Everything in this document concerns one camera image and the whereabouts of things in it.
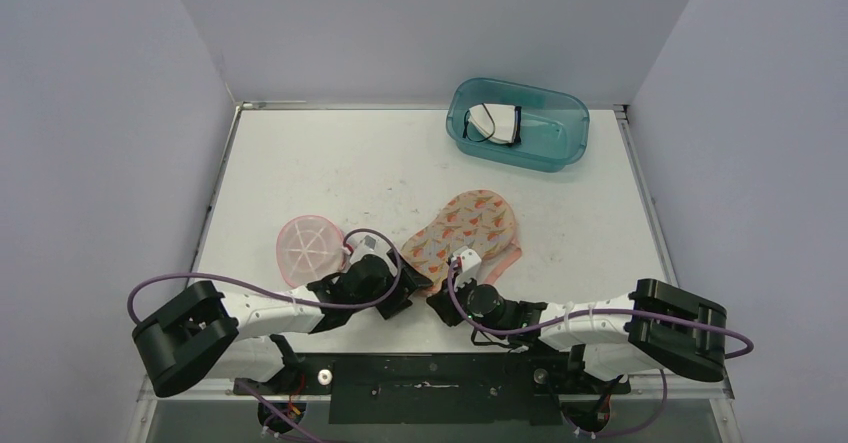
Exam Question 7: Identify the white bra black straps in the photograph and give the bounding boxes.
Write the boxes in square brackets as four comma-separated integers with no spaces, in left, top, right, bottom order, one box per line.
[462,102,524,146]

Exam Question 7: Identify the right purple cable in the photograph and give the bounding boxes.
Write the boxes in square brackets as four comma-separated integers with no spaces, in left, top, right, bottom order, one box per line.
[447,257,755,360]

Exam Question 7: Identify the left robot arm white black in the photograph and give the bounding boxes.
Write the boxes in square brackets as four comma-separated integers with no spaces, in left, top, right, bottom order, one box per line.
[132,255,433,398]

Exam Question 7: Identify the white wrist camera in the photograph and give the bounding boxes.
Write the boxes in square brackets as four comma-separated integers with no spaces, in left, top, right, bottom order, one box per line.
[347,237,391,274]
[449,246,482,291]

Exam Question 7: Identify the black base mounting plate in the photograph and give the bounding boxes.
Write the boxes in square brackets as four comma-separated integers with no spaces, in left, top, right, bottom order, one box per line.
[233,352,631,426]

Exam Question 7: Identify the floral mesh laundry bag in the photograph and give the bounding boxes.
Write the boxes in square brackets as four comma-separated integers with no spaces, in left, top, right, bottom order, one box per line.
[400,189,522,296]

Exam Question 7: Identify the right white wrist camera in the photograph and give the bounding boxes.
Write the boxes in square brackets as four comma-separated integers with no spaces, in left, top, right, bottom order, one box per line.
[449,246,482,291]

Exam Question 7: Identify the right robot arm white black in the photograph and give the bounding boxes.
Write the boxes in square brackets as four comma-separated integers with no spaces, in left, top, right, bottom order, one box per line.
[426,279,727,392]

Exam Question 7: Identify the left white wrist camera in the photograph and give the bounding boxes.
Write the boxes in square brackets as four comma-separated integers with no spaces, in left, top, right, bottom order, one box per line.
[347,237,391,274]

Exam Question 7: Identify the teal plastic bin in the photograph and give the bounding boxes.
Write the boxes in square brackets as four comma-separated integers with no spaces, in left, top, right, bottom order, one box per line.
[445,78,590,173]

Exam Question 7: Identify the pink round mesh laundry bag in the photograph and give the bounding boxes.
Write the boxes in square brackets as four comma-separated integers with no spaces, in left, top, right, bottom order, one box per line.
[276,215,346,288]

